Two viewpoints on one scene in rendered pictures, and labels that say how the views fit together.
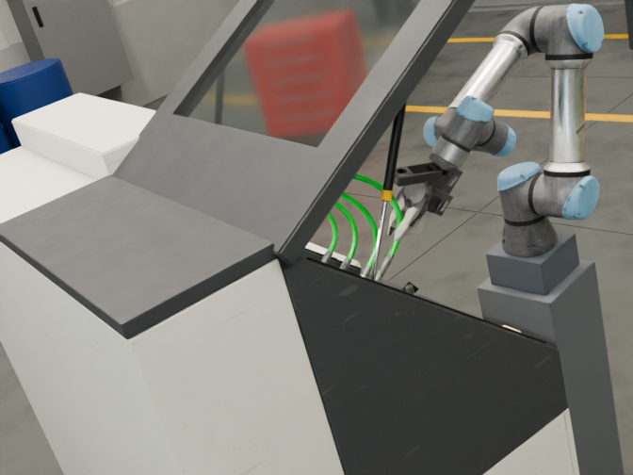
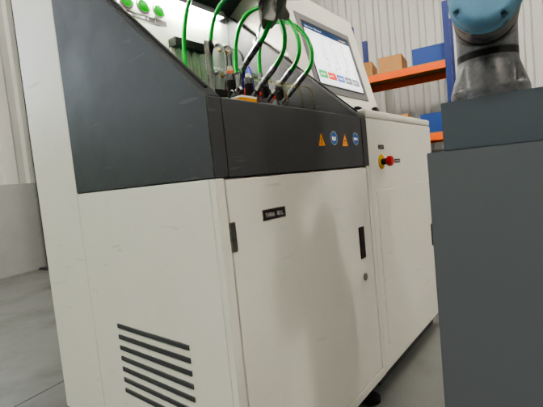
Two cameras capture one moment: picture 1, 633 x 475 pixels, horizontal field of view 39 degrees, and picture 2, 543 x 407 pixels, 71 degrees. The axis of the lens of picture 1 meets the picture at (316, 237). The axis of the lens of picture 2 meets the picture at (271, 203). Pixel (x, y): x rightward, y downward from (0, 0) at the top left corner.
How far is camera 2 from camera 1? 2.24 m
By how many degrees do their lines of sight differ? 69
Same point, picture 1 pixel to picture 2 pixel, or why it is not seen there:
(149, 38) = not seen: outside the picture
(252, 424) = (37, 55)
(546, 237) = (480, 79)
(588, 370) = (508, 302)
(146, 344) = not seen: outside the picture
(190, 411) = (22, 35)
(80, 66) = not seen: outside the picture
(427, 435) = (103, 119)
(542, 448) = (184, 203)
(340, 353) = (65, 24)
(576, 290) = (499, 162)
